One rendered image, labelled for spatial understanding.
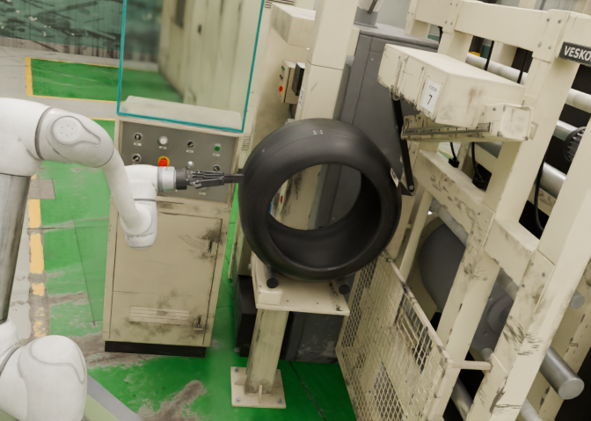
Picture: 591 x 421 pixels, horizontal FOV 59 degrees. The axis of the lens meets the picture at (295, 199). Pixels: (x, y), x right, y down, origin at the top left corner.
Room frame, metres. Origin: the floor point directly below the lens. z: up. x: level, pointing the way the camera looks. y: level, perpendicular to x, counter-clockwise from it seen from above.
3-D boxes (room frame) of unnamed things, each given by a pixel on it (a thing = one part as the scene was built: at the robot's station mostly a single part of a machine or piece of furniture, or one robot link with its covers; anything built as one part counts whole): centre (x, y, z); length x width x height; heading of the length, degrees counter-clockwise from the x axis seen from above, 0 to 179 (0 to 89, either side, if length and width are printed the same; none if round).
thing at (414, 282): (2.46, -0.79, 0.61); 0.33 x 0.06 x 0.86; 102
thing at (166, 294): (2.39, 0.60, 0.63); 0.56 x 0.41 x 1.27; 102
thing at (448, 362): (1.73, -0.45, 0.65); 0.90 x 0.02 x 0.70; 12
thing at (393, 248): (2.18, -0.40, 1.05); 0.20 x 0.15 x 0.30; 12
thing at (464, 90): (1.82, -0.40, 1.71); 0.61 x 0.25 x 0.15; 12
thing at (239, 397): (2.13, 0.00, 0.02); 0.27 x 0.27 x 0.04; 12
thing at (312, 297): (1.88, -0.08, 0.80); 0.37 x 0.36 x 0.02; 102
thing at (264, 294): (1.85, 0.06, 0.84); 0.36 x 0.09 x 0.06; 12
